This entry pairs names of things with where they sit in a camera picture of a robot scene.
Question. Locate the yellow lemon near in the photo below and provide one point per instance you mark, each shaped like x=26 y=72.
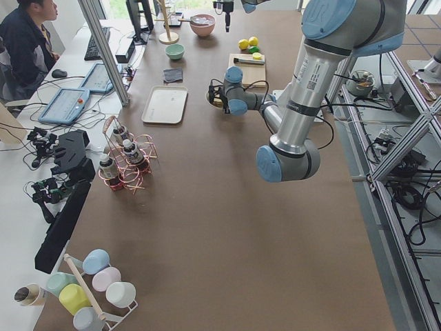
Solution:
x=253 y=41

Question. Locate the pink cup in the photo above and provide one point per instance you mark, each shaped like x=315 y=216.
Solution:
x=104 y=278

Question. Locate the green lime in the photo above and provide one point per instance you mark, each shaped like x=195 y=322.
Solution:
x=253 y=49

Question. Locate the yellow cup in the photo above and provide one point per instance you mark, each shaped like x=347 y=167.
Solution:
x=73 y=298

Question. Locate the copper wire bottle rack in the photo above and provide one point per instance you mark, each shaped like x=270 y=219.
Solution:
x=126 y=160

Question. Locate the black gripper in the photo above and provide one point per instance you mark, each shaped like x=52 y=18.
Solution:
x=227 y=10
x=225 y=101

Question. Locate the yellow lemon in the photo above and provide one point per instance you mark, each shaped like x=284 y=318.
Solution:
x=243 y=44
x=253 y=41

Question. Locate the seated person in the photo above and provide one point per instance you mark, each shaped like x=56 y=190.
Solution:
x=28 y=44

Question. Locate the pink bowl with ice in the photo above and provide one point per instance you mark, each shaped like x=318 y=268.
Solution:
x=202 y=24

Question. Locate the bamboo cutting board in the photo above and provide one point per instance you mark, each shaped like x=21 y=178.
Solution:
x=251 y=73

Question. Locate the black keyboard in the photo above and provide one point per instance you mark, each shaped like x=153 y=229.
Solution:
x=92 y=52

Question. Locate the paper cup metal inside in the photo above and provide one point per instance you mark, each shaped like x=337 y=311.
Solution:
x=31 y=294

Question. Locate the light blue cup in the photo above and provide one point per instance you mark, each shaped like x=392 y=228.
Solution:
x=96 y=261

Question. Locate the grey blue cup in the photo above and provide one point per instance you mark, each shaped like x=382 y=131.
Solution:
x=86 y=319

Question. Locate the black computer mouse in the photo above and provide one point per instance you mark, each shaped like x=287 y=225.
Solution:
x=58 y=73

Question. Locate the blue teach pendant far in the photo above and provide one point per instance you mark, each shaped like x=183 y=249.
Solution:
x=97 y=80

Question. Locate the yellow lemon far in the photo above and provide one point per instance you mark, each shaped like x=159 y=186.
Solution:
x=243 y=44

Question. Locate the halved lemon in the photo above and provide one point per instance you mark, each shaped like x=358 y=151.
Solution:
x=257 y=56

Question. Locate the white cup rack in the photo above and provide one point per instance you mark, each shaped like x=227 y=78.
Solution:
x=111 y=315

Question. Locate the cream rectangular tray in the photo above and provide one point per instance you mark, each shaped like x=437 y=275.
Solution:
x=165 y=105

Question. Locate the black speaker bar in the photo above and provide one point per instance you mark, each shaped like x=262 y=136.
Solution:
x=61 y=229

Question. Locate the wooden mug tree stand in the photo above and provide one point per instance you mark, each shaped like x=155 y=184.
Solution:
x=168 y=37

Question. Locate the grey folded cloth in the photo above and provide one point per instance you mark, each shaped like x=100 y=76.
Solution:
x=172 y=75

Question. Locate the black monitor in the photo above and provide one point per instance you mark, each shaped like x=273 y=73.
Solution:
x=141 y=19

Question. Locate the blue teach pendant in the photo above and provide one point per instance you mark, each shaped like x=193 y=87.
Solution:
x=65 y=106
x=97 y=80

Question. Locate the mint green cup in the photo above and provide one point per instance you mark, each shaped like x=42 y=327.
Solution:
x=57 y=281

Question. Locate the tea bottle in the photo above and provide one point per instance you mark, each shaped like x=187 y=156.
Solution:
x=110 y=171
x=120 y=134
x=132 y=152

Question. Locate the blue teach pendant near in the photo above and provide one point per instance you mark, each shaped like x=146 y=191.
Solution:
x=65 y=106

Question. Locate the green ceramic bowl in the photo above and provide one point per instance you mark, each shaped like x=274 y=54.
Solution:
x=175 y=51

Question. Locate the aluminium frame post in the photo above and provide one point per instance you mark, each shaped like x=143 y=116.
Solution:
x=91 y=16

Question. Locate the white cup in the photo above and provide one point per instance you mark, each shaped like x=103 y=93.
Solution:
x=121 y=294

